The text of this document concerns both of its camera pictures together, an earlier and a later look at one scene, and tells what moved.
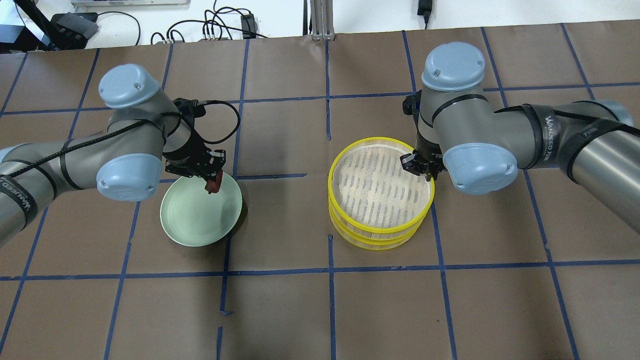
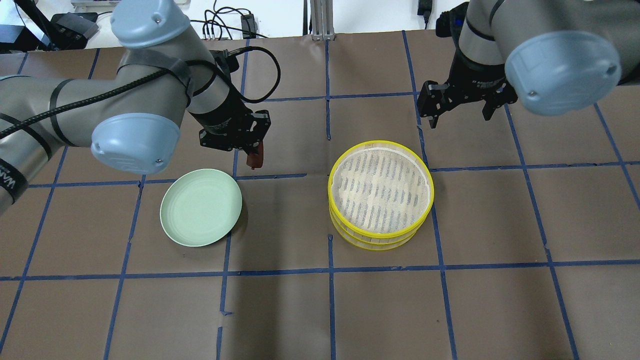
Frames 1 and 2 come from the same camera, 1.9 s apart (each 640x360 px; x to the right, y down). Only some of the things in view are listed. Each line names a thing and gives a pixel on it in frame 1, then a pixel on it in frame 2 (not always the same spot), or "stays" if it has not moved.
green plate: [192, 216] stays
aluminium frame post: [322, 24] stays
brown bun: [211, 186] -> [255, 160]
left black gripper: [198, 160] -> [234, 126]
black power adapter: [248, 26] stays
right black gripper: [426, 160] -> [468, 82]
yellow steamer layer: [370, 190] stays
